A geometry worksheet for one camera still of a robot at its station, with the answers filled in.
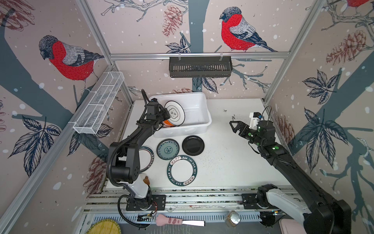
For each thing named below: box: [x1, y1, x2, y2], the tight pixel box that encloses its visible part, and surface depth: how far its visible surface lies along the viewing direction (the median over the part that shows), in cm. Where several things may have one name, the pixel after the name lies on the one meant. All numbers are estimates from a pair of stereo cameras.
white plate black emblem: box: [164, 100, 186, 127], surface depth 99 cm
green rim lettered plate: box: [166, 154, 198, 187], surface depth 86 cm
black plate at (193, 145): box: [182, 135, 205, 156], surface depth 97 cm
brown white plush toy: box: [142, 175, 150, 186], surface depth 81 cm
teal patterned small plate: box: [156, 138, 180, 160], surface depth 95 cm
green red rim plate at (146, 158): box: [138, 145, 155, 174], surface depth 92 cm
